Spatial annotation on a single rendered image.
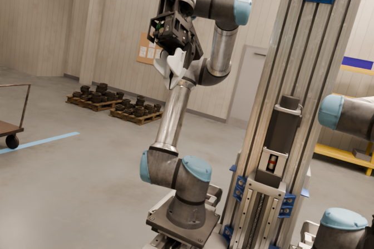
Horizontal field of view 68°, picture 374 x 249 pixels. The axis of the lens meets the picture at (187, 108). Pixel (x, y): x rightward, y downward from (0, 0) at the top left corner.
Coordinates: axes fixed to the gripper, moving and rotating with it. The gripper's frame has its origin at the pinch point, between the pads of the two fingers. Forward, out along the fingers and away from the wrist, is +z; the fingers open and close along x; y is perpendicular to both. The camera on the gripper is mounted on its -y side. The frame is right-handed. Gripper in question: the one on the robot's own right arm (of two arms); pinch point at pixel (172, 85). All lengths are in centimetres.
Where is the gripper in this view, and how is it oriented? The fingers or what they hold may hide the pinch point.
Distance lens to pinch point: 62.3
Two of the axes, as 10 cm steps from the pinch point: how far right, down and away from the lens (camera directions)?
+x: 8.3, -0.6, -5.5
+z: -1.3, 9.4, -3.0
